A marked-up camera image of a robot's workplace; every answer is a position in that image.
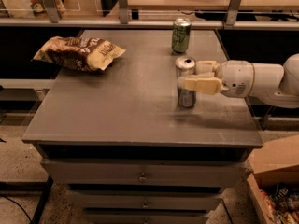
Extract silver redbull can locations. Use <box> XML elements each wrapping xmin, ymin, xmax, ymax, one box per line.
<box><xmin>175</xmin><ymin>56</ymin><xmax>196</xmax><ymax>108</ymax></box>

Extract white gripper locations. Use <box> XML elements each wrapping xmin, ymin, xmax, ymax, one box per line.
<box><xmin>177</xmin><ymin>60</ymin><xmax>254</xmax><ymax>98</ymax></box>

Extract black floor cable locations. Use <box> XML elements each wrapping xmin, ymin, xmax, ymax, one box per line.
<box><xmin>0</xmin><ymin>193</ymin><xmax>34</xmax><ymax>224</ymax></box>

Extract snack packets in box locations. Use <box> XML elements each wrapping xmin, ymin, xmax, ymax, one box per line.
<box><xmin>260</xmin><ymin>183</ymin><xmax>299</xmax><ymax>224</ymax></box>

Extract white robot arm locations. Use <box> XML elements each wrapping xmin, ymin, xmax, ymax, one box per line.
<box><xmin>177</xmin><ymin>54</ymin><xmax>299</xmax><ymax>108</ymax></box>

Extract grey drawer cabinet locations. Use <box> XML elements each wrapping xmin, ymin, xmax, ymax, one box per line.
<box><xmin>23</xmin><ymin>30</ymin><xmax>263</xmax><ymax>224</ymax></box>

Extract metal railing frame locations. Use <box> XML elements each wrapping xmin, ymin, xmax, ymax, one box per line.
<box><xmin>0</xmin><ymin>0</ymin><xmax>299</xmax><ymax>30</ymax></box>

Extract green soda can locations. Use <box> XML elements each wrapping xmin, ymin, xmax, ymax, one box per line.
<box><xmin>172</xmin><ymin>18</ymin><xmax>192</xmax><ymax>53</ymax></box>

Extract brown chip bag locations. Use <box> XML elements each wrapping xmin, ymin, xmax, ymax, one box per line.
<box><xmin>34</xmin><ymin>36</ymin><xmax>125</xmax><ymax>72</ymax></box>

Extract cardboard box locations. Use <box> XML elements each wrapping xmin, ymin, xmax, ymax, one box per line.
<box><xmin>247</xmin><ymin>135</ymin><xmax>299</xmax><ymax>224</ymax></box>

